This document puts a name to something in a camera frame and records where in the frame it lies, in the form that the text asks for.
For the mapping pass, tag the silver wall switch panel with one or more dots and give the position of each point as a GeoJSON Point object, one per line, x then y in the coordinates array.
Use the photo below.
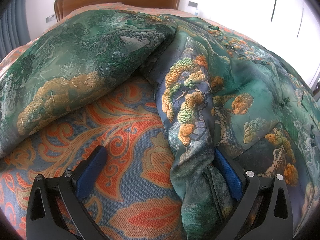
{"type": "Point", "coordinates": [50, 18]}
{"type": "Point", "coordinates": [193, 4]}

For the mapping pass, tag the green landscape print garment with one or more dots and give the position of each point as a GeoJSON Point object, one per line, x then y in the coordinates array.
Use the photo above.
{"type": "Point", "coordinates": [220, 100]}

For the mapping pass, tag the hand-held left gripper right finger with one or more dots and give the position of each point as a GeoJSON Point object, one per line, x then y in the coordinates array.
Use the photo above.
{"type": "Point", "coordinates": [228, 172]}

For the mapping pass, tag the white wardrobe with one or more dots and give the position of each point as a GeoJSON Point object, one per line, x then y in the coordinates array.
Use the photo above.
{"type": "Point", "coordinates": [275, 10]}

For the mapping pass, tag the grey curtain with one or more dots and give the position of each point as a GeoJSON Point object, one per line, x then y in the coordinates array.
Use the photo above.
{"type": "Point", "coordinates": [12, 22]}

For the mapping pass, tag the orange blue patterned bedspread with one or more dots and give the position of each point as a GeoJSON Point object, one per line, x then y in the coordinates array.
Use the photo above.
{"type": "Point", "coordinates": [120, 160]}

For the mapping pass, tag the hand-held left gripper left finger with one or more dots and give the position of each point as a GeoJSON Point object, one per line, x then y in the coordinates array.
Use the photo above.
{"type": "Point", "coordinates": [93, 166]}

